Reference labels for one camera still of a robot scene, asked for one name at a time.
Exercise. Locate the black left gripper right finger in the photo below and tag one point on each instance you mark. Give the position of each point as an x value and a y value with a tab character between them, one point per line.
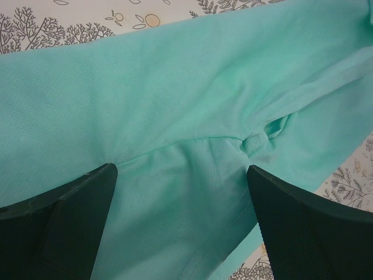
307	236

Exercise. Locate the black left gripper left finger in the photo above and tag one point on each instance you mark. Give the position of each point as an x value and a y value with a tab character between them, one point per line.
56	234

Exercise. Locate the teal t shirt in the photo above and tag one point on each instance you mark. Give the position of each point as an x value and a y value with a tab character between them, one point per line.
175	102

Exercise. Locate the floral tablecloth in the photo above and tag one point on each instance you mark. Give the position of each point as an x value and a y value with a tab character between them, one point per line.
43	32

